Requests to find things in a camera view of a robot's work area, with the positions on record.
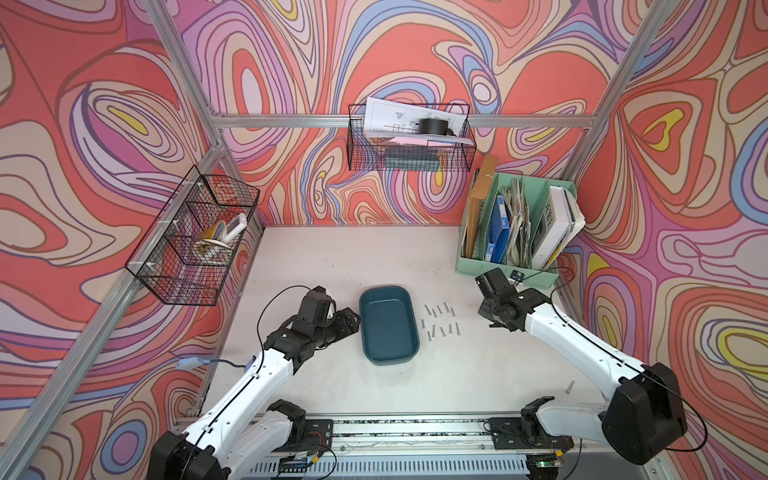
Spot teal plastic storage tray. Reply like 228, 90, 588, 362
359, 285, 420, 366

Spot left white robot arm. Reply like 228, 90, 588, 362
146, 308, 361, 479

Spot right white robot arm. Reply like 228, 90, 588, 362
479, 285, 691, 465

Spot stack of magazines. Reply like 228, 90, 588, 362
504, 179, 531, 268

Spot blue folder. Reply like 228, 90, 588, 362
484, 194, 510, 264

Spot green file organizer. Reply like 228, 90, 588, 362
455, 173, 577, 291

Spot white book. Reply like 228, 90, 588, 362
530, 186, 586, 271

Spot brown folder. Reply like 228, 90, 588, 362
463, 154, 497, 258

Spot tape rolls in basket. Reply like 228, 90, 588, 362
192, 213, 247, 264

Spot black tape roll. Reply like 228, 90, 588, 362
417, 117, 454, 136

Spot white paper sheets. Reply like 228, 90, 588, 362
362, 97, 474, 147

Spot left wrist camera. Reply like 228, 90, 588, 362
298, 286, 336, 328

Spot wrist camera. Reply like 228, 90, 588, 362
475, 268, 517, 301
298, 286, 336, 328

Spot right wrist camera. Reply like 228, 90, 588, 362
475, 268, 517, 301

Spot black wire basket left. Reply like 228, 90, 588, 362
125, 166, 260, 306

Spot black wire basket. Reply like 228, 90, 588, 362
125, 166, 260, 306
346, 98, 477, 172

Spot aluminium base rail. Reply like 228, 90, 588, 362
167, 410, 661, 480

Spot black wire basket back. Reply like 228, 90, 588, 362
346, 98, 477, 172

